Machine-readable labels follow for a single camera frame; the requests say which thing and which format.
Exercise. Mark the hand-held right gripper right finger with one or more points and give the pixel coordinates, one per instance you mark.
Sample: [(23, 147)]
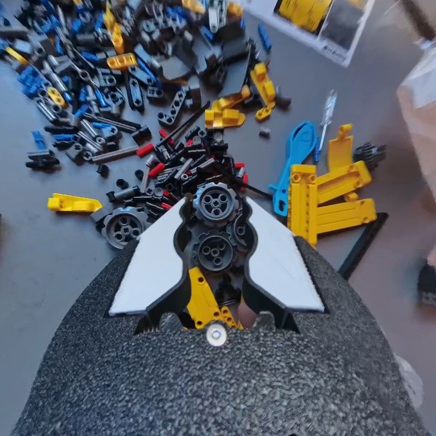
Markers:
[(282, 269)]

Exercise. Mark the yellow curved panel piece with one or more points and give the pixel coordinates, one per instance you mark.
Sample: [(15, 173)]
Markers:
[(71, 203)]

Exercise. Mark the clear plastic bag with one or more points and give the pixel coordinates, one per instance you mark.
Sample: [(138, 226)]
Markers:
[(419, 119)]

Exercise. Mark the black frame piece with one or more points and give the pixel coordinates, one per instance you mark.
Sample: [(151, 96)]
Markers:
[(364, 245)]

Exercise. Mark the blue brick separator tool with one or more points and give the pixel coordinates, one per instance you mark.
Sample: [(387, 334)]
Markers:
[(299, 143)]

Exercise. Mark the black gear piece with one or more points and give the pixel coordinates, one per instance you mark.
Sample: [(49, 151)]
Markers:
[(369, 156)]

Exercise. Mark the pile of building-block parts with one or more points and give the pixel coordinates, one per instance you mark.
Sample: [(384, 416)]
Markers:
[(102, 85)]

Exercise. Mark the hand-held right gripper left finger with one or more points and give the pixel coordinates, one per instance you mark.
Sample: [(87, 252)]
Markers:
[(153, 265)]

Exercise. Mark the yellow sticker sheet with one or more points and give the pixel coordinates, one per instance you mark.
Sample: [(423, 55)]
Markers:
[(306, 13)]

